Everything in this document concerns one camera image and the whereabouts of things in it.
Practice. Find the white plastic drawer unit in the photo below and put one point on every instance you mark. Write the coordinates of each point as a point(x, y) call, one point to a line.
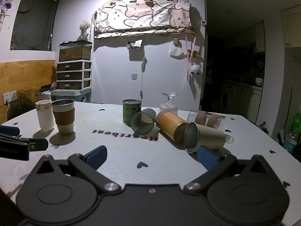
point(74, 75)

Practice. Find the white plush sheep toy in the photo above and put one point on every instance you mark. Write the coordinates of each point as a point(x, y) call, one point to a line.
point(195, 68)

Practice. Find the white pot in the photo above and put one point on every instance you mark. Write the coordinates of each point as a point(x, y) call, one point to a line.
point(259, 82)

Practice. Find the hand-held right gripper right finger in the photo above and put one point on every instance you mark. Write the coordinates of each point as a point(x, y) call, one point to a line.
point(208, 157)

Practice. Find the pink hanging ribbons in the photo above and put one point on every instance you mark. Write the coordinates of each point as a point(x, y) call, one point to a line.
point(189, 56)

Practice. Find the white wall socket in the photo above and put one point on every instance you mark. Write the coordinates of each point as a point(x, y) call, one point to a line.
point(9, 97)

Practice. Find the clear wine glass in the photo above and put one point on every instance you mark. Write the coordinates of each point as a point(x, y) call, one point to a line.
point(168, 107)

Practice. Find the white wall thermostat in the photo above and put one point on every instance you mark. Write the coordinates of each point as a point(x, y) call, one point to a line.
point(204, 22)

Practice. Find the purple plush toy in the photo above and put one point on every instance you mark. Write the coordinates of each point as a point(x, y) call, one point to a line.
point(5, 4)

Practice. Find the washing machine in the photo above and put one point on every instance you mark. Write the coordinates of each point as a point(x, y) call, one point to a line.
point(228, 97)

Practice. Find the clear wall hook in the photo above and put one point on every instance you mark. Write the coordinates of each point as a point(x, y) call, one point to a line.
point(134, 76)

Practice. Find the dried flower vase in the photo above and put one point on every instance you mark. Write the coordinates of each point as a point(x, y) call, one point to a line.
point(84, 29)

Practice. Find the dark mesh cloth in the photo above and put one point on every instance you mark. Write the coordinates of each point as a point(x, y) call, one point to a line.
point(22, 106)

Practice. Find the grey metal cup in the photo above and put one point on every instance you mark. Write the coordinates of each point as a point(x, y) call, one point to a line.
point(142, 122)

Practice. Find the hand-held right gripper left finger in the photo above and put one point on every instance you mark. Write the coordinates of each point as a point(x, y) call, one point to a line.
point(95, 156)

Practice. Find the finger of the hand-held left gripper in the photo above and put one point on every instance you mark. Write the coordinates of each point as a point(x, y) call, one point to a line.
point(38, 144)
point(9, 130)

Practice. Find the white paper cup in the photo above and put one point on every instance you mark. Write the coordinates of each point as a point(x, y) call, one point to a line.
point(44, 117)

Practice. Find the glass cup with brown sleeve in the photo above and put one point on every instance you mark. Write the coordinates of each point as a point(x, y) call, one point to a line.
point(214, 121)
point(199, 117)

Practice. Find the green cup with brown sleeve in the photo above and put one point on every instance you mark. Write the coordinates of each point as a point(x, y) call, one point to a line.
point(64, 119)

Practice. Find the yellow bamboo cup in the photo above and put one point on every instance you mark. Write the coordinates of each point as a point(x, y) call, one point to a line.
point(169, 124)

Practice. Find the beige metal cup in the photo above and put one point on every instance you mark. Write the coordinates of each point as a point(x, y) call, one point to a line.
point(211, 136)

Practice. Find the white plastic bag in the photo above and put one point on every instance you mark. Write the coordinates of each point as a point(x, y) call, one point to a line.
point(176, 51)

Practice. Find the printed cartoon cloth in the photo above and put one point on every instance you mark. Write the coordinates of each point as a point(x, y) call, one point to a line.
point(145, 16)

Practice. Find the plastic water bottle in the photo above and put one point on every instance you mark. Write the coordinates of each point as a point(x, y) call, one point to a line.
point(290, 141)

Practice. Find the green tin can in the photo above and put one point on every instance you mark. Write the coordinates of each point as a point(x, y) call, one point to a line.
point(130, 110)

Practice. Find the green plastic bag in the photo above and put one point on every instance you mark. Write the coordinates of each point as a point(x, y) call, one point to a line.
point(296, 122)

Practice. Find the glass fish tank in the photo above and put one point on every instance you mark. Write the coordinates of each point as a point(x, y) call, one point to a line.
point(75, 51)

